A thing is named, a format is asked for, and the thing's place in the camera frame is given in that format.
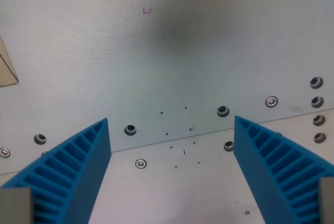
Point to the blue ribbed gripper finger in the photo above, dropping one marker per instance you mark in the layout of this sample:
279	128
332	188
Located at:
261	156
86	156

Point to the silver socket head screw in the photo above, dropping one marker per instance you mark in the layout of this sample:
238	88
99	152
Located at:
141	163
271	101
4	152

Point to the light wooden block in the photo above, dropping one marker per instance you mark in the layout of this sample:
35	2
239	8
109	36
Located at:
5	70

